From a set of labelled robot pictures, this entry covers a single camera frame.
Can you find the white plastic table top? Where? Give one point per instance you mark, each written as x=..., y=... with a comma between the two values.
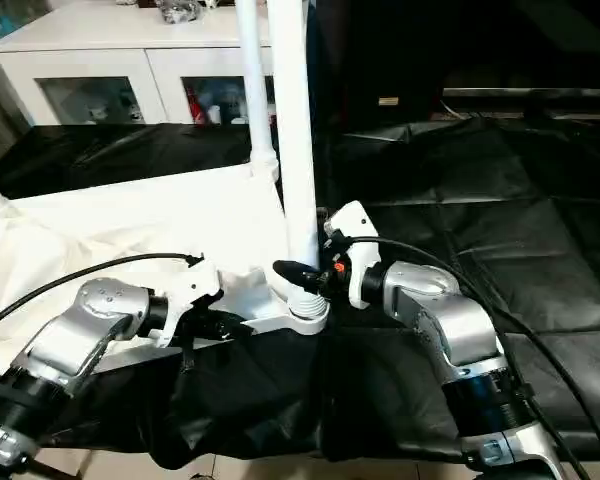
x=130, y=220

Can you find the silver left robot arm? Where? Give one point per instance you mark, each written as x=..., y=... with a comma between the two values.
x=80, y=330

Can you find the small yellow tag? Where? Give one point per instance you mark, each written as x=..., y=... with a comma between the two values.
x=388, y=101

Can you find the small white cup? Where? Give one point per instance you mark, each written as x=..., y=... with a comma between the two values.
x=214, y=114

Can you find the black plastic mat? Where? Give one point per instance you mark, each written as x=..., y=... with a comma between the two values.
x=520, y=220

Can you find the grey toy figure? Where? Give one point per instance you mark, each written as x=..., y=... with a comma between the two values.
x=180, y=10

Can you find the white sideboard cabinet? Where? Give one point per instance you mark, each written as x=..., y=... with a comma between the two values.
x=110, y=40

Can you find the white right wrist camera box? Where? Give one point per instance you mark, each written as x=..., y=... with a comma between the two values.
x=355, y=245

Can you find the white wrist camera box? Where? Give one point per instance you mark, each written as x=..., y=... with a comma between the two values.
x=188, y=290
x=355, y=245

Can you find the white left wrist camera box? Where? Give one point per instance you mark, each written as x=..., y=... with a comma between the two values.
x=188, y=290

